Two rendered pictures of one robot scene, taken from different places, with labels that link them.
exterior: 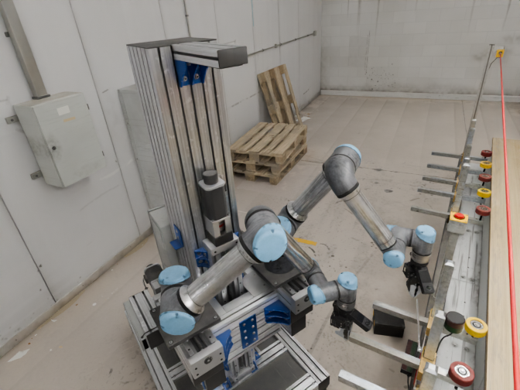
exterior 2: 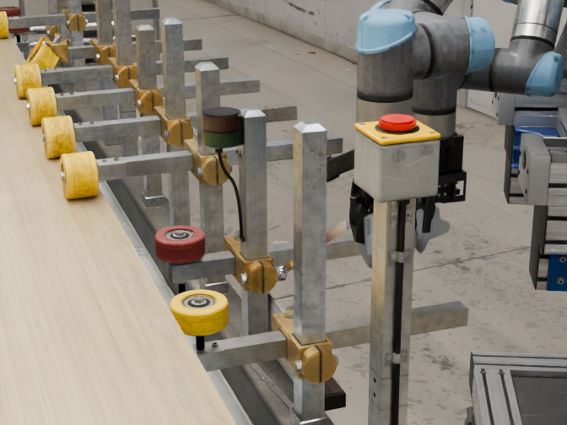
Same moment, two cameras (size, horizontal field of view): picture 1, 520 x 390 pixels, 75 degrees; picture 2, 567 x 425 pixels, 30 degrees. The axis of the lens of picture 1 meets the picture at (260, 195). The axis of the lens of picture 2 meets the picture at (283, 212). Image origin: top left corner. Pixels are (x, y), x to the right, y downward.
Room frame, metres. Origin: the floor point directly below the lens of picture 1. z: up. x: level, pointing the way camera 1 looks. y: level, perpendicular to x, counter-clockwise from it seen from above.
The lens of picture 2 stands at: (1.81, -1.83, 1.54)
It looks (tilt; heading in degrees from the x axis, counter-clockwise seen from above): 21 degrees down; 127
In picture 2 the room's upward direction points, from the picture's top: straight up
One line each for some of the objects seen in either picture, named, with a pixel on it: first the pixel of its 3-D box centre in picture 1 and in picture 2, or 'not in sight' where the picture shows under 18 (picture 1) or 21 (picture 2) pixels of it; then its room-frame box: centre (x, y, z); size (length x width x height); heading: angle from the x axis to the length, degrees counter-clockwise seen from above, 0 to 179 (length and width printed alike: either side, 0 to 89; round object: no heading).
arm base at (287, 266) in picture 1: (279, 254); not in sight; (1.24, -0.07, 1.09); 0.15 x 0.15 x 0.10
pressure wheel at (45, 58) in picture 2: not in sight; (42, 61); (-0.35, -0.05, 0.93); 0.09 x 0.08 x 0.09; 57
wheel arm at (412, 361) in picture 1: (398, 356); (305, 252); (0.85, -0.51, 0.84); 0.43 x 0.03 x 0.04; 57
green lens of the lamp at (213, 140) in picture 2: (453, 324); (222, 135); (0.80, -0.66, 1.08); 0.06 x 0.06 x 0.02
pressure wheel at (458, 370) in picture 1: (459, 379); (180, 264); (0.73, -0.69, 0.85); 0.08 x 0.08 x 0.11
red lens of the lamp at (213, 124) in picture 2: (455, 319); (222, 119); (0.80, -0.66, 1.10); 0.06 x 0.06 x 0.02
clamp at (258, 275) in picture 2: (427, 364); (248, 264); (0.80, -0.61, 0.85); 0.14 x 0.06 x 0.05; 147
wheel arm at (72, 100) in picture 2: not in sight; (152, 93); (0.17, -0.17, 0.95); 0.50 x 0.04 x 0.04; 57
